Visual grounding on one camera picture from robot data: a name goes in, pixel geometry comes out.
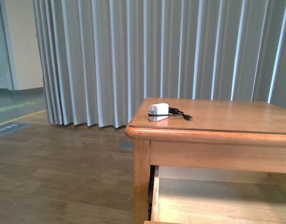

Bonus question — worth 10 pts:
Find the white charger block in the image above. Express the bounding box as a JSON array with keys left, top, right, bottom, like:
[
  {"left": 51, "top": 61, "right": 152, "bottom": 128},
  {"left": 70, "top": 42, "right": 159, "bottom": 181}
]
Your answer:
[{"left": 148, "top": 103, "right": 169, "bottom": 122}]

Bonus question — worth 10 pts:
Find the black charger cable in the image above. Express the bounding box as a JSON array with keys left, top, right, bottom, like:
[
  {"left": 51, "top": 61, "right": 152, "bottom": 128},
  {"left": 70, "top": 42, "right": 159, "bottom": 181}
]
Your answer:
[{"left": 148, "top": 106, "right": 194, "bottom": 122}]

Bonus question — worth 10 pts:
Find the wooden drawer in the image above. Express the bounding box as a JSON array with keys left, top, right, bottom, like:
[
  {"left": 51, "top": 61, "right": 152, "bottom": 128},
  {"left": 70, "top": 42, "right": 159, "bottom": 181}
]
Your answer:
[{"left": 148, "top": 166, "right": 286, "bottom": 224}]

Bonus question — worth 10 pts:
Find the metal floor outlet cover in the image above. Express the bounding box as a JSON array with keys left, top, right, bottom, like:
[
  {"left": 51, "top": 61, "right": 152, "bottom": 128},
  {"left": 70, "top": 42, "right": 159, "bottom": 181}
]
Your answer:
[{"left": 119, "top": 142, "right": 133, "bottom": 149}]

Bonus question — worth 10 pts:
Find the grey pleated curtain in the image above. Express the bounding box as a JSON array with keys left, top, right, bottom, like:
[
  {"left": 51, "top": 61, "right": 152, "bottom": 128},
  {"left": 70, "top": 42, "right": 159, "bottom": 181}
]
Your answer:
[{"left": 33, "top": 0, "right": 286, "bottom": 127}]

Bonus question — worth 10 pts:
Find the light wooden nightstand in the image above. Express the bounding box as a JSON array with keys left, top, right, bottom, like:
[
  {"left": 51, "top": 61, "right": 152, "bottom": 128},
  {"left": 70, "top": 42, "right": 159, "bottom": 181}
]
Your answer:
[{"left": 125, "top": 98, "right": 286, "bottom": 224}]

